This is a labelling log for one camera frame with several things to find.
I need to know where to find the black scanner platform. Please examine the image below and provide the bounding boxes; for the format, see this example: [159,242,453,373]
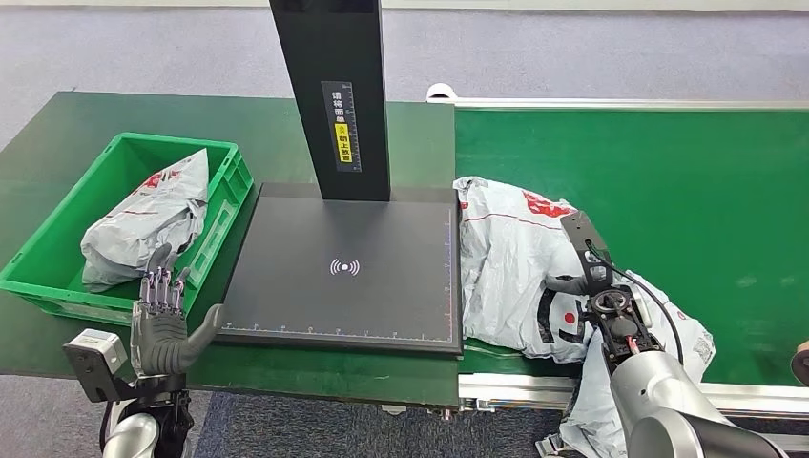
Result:
[215,182,464,357]

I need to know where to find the white bag black circle logo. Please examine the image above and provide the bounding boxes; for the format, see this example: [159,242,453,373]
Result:
[453,177,639,366]

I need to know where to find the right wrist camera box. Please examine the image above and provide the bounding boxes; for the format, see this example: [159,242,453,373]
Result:
[560,210,614,296]

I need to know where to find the aluminium conveyor frame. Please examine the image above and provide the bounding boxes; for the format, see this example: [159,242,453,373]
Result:
[426,83,809,439]

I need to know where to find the white bag red print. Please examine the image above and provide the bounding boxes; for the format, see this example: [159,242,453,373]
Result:
[559,270,716,458]

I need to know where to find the small white courier bag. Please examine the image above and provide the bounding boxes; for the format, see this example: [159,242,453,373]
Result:
[80,148,211,293]

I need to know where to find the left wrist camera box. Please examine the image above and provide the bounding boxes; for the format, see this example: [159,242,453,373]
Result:
[61,328,132,404]

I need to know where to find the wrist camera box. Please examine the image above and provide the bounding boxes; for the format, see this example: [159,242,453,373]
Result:
[61,328,132,404]
[560,210,614,296]

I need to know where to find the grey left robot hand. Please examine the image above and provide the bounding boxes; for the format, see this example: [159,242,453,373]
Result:
[129,242,225,379]

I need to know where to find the green conveyor belt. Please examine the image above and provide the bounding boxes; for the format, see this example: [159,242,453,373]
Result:
[453,107,809,388]

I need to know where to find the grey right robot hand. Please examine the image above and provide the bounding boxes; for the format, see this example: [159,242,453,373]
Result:
[545,274,593,298]

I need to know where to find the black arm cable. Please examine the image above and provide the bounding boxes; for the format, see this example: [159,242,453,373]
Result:
[584,239,686,366]

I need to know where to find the black yellow column label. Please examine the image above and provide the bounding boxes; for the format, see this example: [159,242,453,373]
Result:
[320,80,363,174]

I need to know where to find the brown round object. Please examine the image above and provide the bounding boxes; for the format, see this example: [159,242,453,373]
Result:
[790,340,809,387]

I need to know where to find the black scanner column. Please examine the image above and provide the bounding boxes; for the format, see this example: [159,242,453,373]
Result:
[268,0,392,202]

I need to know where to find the green plastic crate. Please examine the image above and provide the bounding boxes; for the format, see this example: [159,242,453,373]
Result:
[0,132,256,328]

